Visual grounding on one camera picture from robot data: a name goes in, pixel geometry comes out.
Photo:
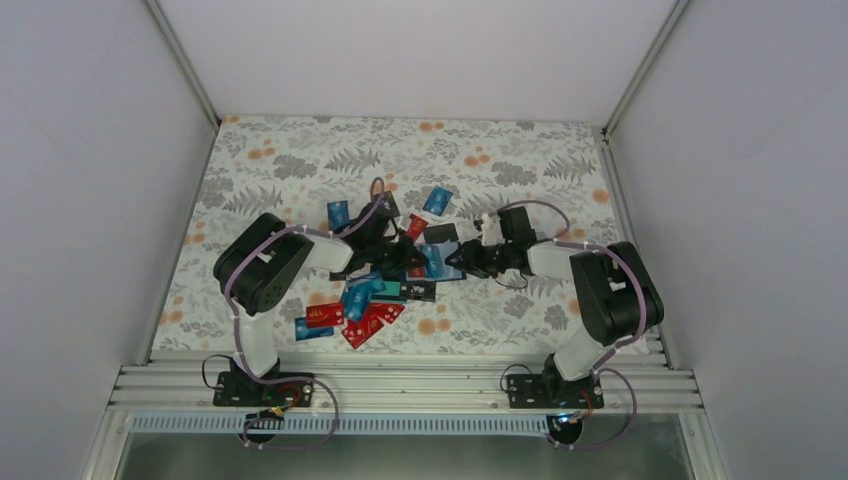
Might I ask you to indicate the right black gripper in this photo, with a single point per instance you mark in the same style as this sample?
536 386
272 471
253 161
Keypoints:
472 262

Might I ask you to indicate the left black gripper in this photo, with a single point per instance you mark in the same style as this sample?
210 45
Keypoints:
403 263

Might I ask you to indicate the dark blue card holder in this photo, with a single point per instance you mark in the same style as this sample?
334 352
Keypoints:
450 273

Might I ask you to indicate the blue VIP logo card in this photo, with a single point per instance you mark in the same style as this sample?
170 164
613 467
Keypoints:
434 263

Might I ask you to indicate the red VIP card front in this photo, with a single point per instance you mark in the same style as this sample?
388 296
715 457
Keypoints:
375 318

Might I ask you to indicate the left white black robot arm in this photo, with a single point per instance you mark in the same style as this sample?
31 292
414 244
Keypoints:
256 270

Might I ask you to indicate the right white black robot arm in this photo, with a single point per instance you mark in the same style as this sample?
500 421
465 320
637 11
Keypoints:
616 296

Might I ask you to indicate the blue card upper left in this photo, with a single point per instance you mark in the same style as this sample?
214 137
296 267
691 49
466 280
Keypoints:
338 214

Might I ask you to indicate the red card centre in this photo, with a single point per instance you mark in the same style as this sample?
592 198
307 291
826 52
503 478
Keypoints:
415 226

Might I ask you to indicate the teal green card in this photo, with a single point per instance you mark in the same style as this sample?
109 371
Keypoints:
391 291

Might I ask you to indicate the blue card left pile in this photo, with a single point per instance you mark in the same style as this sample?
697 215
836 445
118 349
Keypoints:
357 296

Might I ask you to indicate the small black LOGO card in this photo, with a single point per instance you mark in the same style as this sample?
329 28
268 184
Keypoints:
418 291

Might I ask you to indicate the light blue card far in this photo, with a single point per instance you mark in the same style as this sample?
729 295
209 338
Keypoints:
438 201

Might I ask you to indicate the red card left pile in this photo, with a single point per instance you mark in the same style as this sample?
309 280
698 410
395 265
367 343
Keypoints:
325 315

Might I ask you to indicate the blue card front bottom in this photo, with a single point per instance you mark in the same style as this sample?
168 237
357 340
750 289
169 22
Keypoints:
303 333

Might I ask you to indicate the floral patterned table mat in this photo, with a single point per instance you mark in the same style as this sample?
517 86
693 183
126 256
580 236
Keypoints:
294 166

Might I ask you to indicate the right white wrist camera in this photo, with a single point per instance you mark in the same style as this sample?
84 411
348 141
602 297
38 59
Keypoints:
489 230

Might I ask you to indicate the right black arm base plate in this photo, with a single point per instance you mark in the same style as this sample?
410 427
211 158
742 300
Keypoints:
537 391

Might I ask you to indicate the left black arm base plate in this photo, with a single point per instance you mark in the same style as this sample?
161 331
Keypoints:
236 389

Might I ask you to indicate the aluminium mounting rail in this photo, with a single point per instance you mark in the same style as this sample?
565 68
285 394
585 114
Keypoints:
410 383

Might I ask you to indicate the aluminium corner frame post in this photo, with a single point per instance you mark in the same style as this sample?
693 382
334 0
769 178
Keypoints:
184 64

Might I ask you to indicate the perforated grey cable duct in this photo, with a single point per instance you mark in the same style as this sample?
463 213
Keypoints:
346 424

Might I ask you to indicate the right aluminium frame post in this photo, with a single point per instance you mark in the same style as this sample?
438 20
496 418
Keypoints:
656 47

